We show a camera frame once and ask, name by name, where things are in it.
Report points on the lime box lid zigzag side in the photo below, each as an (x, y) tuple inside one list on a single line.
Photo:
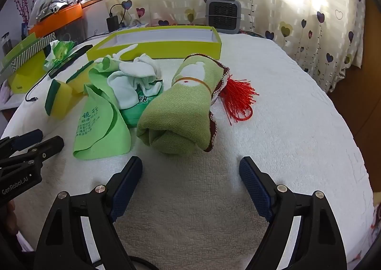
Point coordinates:
[(26, 76)]

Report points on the white clutter pile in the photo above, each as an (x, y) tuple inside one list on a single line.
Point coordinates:
[(50, 2)]

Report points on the lime green cardboard box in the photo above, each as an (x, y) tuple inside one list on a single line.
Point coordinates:
[(166, 49)]

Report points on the green white plastic bag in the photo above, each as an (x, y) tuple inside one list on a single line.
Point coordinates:
[(59, 52)]

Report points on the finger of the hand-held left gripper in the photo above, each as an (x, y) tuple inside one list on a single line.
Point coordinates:
[(50, 145), (28, 139)]

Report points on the black phone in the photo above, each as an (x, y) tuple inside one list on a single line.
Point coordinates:
[(78, 51)]

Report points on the light green printed cloth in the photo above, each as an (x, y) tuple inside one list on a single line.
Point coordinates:
[(101, 127)]

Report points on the white towel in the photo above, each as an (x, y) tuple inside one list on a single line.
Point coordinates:
[(128, 91)]

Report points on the blue white box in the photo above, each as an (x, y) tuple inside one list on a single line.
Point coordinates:
[(137, 24)]

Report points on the orange tray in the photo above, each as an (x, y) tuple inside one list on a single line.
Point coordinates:
[(56, 22)]

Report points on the green plastic packet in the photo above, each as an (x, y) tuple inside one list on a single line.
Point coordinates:
[(134, 113)]

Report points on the wooden wardrobe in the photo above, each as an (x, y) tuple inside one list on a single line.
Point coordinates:
[(373, 34)]

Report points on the green towel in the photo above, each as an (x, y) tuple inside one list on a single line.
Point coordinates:
[(175, 109)]

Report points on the grey fan heater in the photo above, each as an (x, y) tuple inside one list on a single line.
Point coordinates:
[(223, 12)]

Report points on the heart print curtain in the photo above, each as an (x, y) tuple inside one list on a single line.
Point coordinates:
[(297, 5)]

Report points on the yellow sponge with green scourer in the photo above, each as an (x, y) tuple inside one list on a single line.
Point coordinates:
[(80, 83), (61, 100)]

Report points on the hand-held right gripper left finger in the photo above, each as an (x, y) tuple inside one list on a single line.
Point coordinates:
[(126, 192)]

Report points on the plaid cloth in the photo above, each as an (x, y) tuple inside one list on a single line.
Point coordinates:
[(253, 34)]

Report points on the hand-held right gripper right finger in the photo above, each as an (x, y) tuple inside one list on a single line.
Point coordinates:
[(256, 189)]

